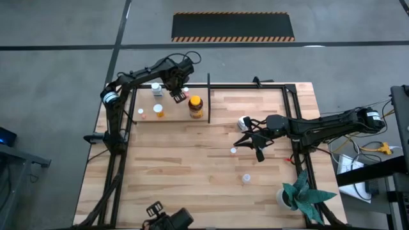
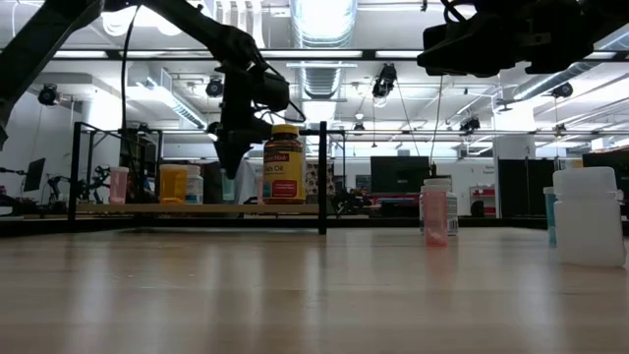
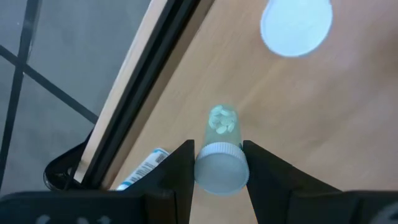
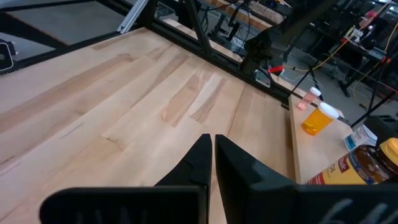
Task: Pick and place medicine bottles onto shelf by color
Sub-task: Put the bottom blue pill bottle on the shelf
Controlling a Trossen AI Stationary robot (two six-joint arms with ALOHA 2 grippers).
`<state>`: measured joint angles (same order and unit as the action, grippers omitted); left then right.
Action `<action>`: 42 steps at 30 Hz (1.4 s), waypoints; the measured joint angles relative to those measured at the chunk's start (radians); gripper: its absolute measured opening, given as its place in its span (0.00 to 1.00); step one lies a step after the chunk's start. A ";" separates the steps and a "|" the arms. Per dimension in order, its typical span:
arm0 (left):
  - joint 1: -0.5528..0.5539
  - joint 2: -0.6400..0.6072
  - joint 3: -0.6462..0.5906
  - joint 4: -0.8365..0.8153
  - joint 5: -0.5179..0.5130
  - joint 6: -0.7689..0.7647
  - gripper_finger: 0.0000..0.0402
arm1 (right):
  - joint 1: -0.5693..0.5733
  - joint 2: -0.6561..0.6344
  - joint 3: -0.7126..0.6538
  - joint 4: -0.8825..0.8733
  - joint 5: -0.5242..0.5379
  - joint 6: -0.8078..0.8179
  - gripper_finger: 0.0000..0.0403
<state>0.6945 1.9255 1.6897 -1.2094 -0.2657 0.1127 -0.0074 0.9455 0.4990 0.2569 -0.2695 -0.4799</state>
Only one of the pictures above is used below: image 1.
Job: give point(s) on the white bottle blue label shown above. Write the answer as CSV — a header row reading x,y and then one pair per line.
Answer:
x,y
242,124

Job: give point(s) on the orange pill bottle white cap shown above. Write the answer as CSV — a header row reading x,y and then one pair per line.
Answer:
x,y
158,109

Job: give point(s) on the white papers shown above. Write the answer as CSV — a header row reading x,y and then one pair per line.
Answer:
x,y
346,166

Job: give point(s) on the black aluminium rig frame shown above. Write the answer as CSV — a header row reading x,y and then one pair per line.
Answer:
x,y
239,86

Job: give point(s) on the black clamp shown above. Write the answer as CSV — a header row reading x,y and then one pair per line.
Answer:
x,y
94,138
257,81

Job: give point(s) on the small red clip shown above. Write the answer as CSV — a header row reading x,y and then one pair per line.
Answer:
x,y
289,159

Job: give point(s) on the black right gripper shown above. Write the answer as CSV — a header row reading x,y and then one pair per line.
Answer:
x,y
276,124

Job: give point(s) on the green plant in white pot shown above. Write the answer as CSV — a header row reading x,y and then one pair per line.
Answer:
x,y
300,195

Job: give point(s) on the black hazard-striped floor mat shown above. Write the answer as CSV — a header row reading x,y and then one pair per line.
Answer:
x,y
233,27

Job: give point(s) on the fish oil bottle yellow cap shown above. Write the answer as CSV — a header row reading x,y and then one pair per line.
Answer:
x,y
195,107

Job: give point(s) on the blue-lit black computer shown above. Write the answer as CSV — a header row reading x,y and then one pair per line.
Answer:
x,y
7,137

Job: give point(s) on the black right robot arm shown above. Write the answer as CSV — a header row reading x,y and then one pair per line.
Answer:
x,y
319,126

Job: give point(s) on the small clear cup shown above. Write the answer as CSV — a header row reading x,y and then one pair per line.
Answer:
x,y
246,178

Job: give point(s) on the yellow power plug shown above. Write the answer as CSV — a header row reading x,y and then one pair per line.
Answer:
x,y
384,148

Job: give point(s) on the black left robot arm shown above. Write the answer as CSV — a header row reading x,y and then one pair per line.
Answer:
x,y
140,75

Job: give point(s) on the white melatonin bottle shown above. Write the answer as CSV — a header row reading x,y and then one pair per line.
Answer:
x,y
156,89

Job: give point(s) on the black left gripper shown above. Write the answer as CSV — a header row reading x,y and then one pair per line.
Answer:
x,y
174,75

